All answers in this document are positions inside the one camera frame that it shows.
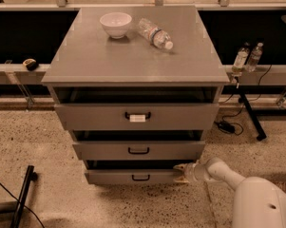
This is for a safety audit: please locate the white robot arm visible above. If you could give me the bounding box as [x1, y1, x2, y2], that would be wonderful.
[174, 158, 286, 228]

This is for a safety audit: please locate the left standing water bottle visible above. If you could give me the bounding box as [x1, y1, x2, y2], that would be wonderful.
[232, 44, 250, 73]

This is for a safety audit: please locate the white ceramic bowl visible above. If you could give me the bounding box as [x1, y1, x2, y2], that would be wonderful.
[100, 12, 132, 39]

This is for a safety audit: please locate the standing water bottle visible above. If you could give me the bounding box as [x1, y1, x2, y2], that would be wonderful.
[245, 43, 263, 72]
[232, 44, 250, 73]

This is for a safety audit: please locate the black cable on floor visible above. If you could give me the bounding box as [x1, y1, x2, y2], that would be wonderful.
[0, 173, 46, 228]

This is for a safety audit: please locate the black power adapter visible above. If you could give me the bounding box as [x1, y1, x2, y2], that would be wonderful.
[217, 121, 235, 134]

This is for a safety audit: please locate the clear plastic bottle lying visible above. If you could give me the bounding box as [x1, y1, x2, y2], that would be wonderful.
[138, 18, 174, 50]

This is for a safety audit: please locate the grey middle drawer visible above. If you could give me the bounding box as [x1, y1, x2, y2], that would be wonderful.
[73, 141, 205, 161]

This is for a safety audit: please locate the black stand leg left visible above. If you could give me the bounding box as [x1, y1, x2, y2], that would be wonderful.
[10, 165, 38, 228]

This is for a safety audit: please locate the grey drawer cabinet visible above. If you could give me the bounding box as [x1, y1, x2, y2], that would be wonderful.
[42, 6, 228, 172]

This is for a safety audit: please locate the right standing water bottle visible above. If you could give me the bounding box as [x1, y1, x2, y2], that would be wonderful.
[245, 43, 263, 72]

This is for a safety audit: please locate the grey top drawer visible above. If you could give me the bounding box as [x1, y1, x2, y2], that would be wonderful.
[55, 104, 219, 130]

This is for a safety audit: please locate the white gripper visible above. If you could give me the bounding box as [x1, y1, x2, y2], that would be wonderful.
[173, 162, 209, 183]

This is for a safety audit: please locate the grey drawer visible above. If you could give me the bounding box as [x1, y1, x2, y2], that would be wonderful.
[73, 141, 205, 161]
[85, 169, 181, 185]
[55, 104, 219, 130]

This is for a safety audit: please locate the grey bottom drawer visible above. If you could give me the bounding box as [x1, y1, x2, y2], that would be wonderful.
[85, 169, 181, 185]

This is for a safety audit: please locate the yellow black tape measure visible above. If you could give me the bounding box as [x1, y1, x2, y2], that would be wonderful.
[23, 58, 39, 71]

